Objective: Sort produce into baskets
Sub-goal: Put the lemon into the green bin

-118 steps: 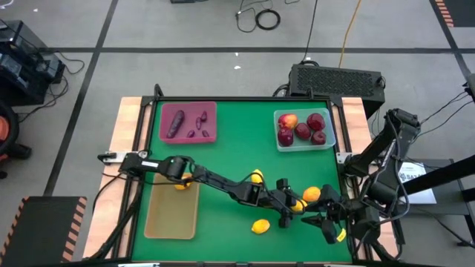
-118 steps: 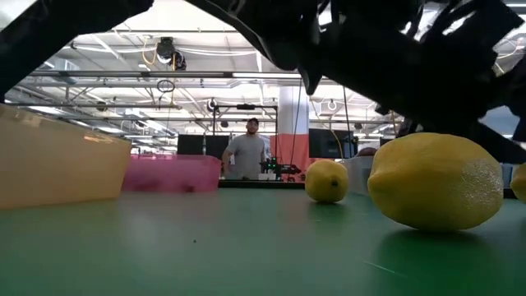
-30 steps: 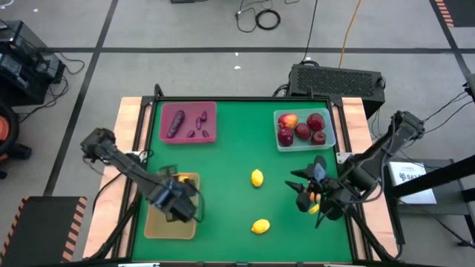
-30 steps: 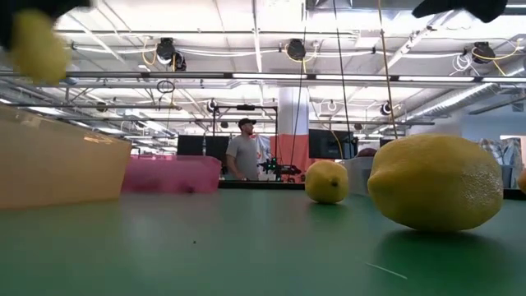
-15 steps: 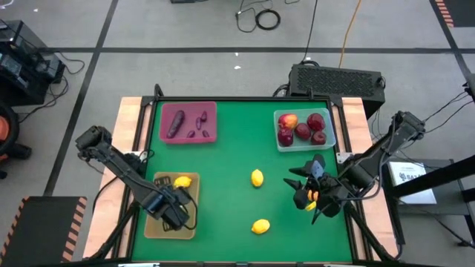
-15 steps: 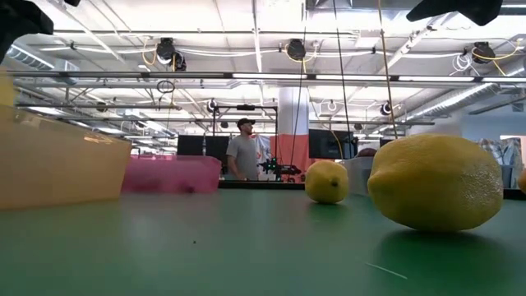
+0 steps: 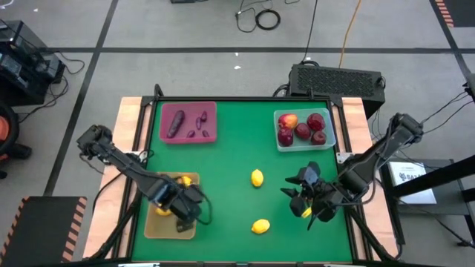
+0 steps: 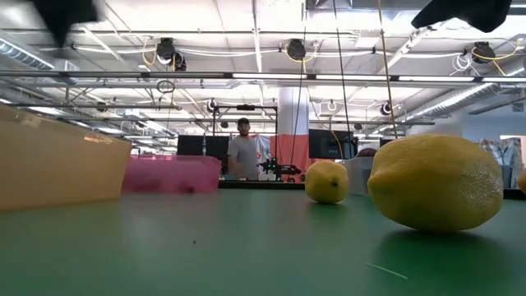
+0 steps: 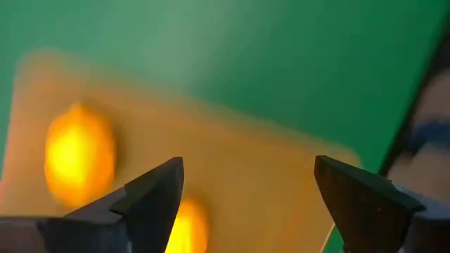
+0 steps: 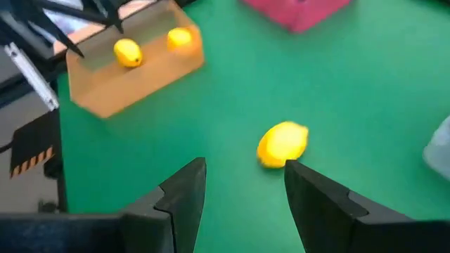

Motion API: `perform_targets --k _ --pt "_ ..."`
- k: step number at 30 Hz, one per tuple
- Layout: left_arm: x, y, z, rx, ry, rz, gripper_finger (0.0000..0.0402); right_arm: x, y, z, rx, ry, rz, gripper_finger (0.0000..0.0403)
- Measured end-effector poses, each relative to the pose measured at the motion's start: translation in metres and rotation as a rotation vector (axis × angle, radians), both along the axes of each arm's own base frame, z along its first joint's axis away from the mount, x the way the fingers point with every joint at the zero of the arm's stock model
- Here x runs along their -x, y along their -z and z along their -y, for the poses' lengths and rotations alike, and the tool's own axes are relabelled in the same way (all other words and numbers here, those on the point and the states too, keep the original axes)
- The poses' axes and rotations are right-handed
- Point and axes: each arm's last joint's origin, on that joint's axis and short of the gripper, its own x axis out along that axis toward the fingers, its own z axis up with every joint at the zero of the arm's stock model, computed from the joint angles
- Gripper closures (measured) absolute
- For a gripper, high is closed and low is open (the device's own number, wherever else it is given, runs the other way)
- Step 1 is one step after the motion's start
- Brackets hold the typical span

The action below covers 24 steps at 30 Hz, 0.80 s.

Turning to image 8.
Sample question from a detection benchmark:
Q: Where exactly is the wide black computer monitor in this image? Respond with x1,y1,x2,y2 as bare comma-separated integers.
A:
308,128,357,160

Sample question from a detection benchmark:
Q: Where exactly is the long ceiling light bar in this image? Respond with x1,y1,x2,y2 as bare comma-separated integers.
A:
0,70,526,83

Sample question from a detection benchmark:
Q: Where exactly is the silver ventilation duct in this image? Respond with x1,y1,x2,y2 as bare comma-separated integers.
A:
404,81,526,123

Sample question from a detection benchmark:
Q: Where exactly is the black table edge frame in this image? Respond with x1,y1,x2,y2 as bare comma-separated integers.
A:
218,180,307,191

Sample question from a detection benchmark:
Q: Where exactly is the yellow lemon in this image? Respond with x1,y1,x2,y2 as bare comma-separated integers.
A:
304,160,349,205
367,132,505,233

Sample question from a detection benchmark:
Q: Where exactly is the grey ceiling vent duct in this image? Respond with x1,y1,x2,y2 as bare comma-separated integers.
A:
0,39,55,71

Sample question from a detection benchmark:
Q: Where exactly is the black hanging cable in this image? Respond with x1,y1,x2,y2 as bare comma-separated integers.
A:
330,0,355,160

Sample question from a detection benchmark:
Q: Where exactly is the yellow translucent plastic basket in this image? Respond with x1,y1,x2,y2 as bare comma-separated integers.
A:
0,102,132,211

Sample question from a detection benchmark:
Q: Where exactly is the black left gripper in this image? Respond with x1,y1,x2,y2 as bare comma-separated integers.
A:
32,0,99,49

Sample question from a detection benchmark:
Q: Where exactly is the tan hanging cable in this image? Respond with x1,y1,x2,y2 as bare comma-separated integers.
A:
376,0,399,140

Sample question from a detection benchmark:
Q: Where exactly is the person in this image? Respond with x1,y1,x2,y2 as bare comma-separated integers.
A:
227,118,261,182

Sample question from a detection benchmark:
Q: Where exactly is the patterned cloth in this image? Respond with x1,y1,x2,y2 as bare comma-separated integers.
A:
478,137,526,188

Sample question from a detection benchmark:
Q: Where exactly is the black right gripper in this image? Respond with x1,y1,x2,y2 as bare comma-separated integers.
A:
410,0,513,34

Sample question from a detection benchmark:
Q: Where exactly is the pink translucent plastic basket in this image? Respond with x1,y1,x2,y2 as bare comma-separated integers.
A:
122,154,223,194

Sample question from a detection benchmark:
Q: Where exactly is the white and orange column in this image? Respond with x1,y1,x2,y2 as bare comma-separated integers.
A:
278,86,311,173

